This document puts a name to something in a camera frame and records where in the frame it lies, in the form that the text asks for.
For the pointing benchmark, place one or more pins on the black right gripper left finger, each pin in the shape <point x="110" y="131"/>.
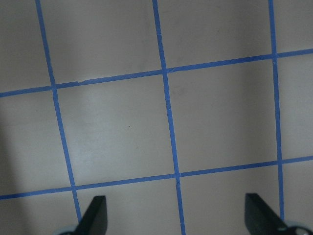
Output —
<point x="95" y="218"/>

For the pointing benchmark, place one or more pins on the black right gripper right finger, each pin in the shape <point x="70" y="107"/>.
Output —
<point x="260" y="219"/>

